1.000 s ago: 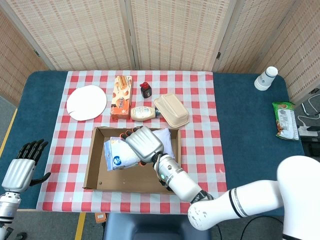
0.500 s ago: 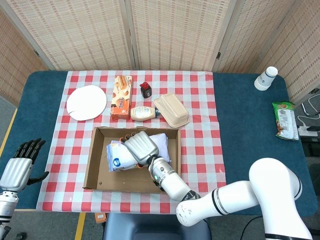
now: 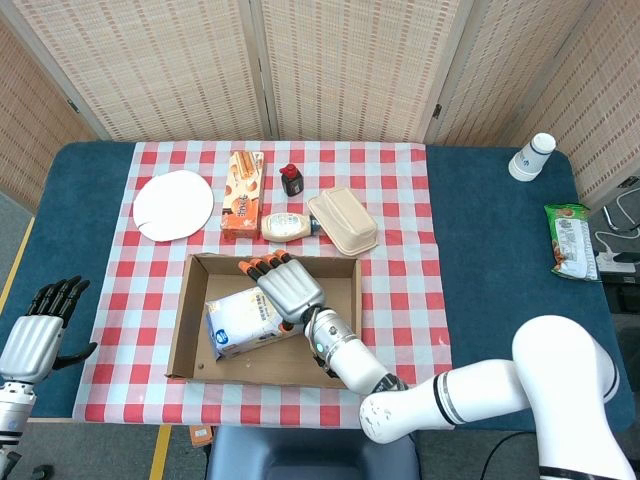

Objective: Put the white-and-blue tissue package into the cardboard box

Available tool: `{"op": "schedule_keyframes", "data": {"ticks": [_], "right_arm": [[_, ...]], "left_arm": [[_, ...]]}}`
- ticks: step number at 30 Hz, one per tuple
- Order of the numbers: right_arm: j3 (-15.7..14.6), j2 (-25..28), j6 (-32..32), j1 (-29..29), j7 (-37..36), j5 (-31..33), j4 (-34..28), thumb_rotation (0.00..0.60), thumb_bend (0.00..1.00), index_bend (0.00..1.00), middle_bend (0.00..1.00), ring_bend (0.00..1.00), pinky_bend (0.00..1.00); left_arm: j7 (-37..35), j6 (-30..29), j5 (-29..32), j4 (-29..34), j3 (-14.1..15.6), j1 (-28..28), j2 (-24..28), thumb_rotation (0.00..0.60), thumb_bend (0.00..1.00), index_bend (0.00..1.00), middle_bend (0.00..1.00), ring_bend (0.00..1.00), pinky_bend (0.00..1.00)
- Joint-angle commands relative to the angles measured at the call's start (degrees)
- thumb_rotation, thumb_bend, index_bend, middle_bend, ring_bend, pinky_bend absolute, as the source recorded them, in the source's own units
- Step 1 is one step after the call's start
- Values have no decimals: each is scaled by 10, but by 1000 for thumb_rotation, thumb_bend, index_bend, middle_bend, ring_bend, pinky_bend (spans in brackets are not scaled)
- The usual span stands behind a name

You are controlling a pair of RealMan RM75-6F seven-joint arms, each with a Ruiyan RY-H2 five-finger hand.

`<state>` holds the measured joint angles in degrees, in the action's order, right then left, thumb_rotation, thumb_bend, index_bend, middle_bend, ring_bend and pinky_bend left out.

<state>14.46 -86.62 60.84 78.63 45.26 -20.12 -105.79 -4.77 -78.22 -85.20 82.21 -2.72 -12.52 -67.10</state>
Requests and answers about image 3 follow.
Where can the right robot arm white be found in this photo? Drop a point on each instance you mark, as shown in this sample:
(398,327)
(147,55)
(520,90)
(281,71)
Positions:
(450,390)

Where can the brown cardboard box tray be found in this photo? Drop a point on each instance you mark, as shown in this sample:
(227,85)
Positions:
(270,320)

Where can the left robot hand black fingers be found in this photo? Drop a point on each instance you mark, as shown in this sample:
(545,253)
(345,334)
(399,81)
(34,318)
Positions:
(35,335)

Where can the white power strip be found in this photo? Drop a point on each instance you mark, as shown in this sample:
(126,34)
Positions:
(615,260)

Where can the woven folding screen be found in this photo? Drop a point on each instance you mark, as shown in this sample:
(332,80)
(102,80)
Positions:
(320,65)

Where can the dark blue chair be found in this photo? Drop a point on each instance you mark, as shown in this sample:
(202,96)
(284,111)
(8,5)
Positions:
(300,452)

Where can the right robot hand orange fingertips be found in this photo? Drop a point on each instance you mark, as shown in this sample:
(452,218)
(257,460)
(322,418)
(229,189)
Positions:
(287,290)

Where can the white paper plate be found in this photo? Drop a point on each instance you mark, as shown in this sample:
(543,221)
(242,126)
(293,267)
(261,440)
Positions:
(173,205)

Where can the left robot arm silver white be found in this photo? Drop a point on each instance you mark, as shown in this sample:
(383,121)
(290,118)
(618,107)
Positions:
(12,425)

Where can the mayonnaise squeeze bottle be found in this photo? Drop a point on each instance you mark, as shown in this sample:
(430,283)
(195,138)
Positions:
(285,226)

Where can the orange small box under table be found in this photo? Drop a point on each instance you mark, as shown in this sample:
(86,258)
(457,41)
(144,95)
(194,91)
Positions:
(200,436)

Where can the orange biscuit box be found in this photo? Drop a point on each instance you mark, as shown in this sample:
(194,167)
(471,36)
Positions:
(243,197)

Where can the dark soy sauce bottle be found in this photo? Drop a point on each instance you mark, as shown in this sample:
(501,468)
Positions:
(291,182)

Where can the white-blue snack bag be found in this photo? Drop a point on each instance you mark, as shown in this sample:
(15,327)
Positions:
(245,325)

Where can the green snack bag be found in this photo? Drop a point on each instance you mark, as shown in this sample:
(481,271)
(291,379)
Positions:
(571,240)

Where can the beige takeaway food container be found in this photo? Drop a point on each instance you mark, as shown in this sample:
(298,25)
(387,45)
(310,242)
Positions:
(343,218)

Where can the red white checkered tablecloth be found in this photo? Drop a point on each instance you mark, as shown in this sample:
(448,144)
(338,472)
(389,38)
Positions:
(150,310)

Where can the white paper cup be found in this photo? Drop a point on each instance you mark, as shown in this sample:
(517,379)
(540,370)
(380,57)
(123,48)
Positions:
(531,159)

